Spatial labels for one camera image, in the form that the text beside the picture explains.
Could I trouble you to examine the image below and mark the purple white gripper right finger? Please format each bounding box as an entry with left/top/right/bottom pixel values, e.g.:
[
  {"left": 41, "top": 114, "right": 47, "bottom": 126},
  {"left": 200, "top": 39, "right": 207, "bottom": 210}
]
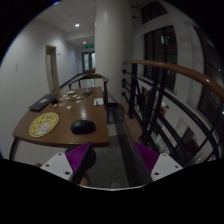
[{"left": 135, "top": 143, "right": 182, "bottom": 181}]

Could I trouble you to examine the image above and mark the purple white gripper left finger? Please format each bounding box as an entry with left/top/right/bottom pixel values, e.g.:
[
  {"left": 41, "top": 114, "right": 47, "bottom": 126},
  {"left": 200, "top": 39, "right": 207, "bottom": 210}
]
[{"left": 41, "top": 142, "right": 93, "bottom": 182}]

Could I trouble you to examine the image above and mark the black computer mouse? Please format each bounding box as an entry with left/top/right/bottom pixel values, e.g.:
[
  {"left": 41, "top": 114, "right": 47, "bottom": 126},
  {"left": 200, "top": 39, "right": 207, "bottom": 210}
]
[{"left": 70, "top": 120, "right": 96, "bottom": 135}]

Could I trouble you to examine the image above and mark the yellow round mouse pad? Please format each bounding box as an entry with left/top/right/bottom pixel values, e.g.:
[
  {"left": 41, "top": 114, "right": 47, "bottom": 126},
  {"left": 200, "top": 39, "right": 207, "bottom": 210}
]
[{"left": 29, "top": 112, "right": 59, "bottom": 138}]

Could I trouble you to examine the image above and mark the wooden handrail with black railing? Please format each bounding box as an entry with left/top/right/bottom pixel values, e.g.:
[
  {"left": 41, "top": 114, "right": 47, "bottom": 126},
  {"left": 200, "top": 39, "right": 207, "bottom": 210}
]
[{"left": 122, "top": 59, "right": 224, "bottom": 166}]

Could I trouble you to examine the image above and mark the wooden desk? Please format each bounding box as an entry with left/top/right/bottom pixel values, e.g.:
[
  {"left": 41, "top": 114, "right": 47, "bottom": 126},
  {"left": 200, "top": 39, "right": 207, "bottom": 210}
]
[{"left": 9, "top": 87, "right": 110, "bottom": 160}]

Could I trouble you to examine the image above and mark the dark closed laptop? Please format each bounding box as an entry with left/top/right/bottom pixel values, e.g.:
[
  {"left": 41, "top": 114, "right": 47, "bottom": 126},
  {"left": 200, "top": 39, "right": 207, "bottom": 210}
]
[{"left": 29, "top": 95, "right": 57, "bottom": 111}]

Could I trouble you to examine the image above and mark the white paper notebook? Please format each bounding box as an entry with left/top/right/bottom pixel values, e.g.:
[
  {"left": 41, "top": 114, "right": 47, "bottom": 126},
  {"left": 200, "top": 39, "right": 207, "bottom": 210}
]
[{"left": 94, "top": 98, "right": 104, "bottom": 106}]

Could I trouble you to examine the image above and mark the wooden chair at desk end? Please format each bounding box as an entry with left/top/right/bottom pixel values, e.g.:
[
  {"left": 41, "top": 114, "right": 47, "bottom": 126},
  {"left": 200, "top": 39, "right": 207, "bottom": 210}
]
[{"left": 68, "top": 73, "right": 109, "bottom": 124}]

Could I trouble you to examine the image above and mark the double glass door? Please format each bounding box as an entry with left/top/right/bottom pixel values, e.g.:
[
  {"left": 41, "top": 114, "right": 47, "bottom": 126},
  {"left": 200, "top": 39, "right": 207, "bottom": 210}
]
[{"left": 82, "top": 51, "right": 95, "bottom": 73}]

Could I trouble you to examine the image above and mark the white side door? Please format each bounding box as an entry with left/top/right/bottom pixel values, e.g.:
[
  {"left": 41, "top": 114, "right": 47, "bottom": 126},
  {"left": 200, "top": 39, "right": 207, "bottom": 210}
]
[{"left": 46, "top": 45, "right": 59, "bottom": 92}]

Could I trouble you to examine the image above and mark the dark window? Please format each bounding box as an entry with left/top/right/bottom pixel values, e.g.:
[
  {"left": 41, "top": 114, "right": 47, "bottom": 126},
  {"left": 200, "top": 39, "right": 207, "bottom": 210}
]
[{"left": 144, "top": 26, "right": 178, "bottom": 91}]

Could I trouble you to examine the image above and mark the green exit sign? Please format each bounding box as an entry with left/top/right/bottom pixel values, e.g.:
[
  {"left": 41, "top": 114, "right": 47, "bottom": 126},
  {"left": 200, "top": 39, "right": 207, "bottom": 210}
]
[{"left": 86, "top": 45, "right": 94, "bottom": 49}]

